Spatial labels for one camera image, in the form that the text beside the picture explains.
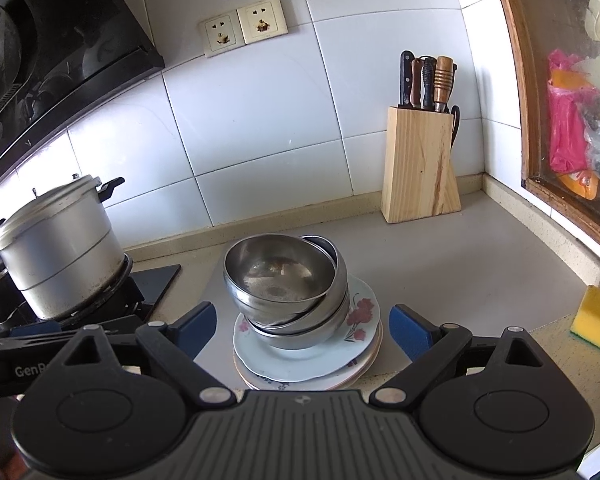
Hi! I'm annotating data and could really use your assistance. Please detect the white ceramic plate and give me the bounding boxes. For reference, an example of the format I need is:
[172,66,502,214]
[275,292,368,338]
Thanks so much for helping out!
[234,320,384,389]

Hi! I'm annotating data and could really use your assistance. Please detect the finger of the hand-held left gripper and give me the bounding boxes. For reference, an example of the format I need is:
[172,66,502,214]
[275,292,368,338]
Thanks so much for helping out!
[0,321,64,341]
[0,332,80,356]

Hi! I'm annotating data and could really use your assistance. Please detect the orange plastic bag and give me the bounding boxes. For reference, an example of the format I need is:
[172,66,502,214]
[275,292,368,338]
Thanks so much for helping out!
[550,70,600,199]

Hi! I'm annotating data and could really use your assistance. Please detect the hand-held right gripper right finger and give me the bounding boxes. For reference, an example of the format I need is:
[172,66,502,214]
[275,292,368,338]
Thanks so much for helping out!
[370,304,563,406]

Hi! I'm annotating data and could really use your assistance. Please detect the black riveted handle knife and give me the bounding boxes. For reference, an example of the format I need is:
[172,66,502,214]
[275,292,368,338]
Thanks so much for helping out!
[399,50,415,109]

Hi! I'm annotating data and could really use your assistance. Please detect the wooden handle knife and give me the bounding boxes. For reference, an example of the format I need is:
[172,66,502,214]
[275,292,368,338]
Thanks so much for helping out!
[433,56,455,114]

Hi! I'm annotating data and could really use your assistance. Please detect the large steel bowl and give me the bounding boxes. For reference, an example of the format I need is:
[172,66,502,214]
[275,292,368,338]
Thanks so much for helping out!
[247,304,352,352]

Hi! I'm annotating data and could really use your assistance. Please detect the white wall socket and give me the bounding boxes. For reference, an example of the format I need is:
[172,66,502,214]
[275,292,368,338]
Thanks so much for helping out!
[199,10,246,59]

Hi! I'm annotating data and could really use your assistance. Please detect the medium steel bowl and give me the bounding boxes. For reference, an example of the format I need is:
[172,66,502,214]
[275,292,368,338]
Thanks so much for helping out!
[260,235,350,337]

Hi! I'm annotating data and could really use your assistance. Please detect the white plate pink flowers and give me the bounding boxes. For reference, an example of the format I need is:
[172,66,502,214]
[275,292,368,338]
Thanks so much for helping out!
[233,275,381,382]

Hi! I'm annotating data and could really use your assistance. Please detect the white plate multicolour flowers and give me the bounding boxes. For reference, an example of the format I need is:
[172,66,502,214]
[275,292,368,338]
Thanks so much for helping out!
[237,355,381,392]

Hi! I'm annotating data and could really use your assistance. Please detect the yellow green sponge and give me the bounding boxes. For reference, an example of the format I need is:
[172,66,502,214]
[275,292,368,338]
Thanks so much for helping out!
[570,285,600,356]

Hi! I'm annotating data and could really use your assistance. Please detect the small steel bowl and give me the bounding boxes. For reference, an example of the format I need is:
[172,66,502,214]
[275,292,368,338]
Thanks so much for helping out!
[223,234,339,322]

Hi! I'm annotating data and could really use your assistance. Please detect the wooden knife block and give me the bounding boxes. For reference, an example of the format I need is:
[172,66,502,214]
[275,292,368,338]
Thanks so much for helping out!
[381,105,462,224]

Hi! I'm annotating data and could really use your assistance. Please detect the pink plastic bag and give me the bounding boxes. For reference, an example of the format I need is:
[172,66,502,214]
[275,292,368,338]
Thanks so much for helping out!
[547,50,592,175]

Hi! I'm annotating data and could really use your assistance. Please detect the yellowed wall socket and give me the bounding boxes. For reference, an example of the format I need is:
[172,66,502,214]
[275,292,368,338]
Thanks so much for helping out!
[236,0,289,45]

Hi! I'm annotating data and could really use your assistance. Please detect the aluminium pressure cooker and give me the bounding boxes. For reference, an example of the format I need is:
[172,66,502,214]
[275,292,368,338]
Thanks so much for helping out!
[0,174,130,321]

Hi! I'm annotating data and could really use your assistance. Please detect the black range hood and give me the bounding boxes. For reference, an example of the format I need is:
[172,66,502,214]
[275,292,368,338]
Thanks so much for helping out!
[0,0,166,194]

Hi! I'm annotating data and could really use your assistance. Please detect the black gas stove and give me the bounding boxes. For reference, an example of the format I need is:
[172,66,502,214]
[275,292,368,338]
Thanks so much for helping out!
[0,264,181,346]

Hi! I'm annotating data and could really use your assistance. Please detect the black ribbed handle knife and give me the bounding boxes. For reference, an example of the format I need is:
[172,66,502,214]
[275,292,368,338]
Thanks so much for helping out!
[421,56,437,112]

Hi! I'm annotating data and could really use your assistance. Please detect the wooden window frame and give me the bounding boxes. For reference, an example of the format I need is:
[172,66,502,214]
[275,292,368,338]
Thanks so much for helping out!
[487,0,600,277]

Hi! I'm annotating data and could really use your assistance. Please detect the brown handle knife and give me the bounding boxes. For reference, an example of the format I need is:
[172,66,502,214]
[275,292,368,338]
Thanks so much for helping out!
[410,57,425,110]

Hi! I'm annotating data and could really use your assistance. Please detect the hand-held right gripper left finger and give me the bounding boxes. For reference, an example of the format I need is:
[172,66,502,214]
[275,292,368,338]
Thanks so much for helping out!
[40,302,235,406]

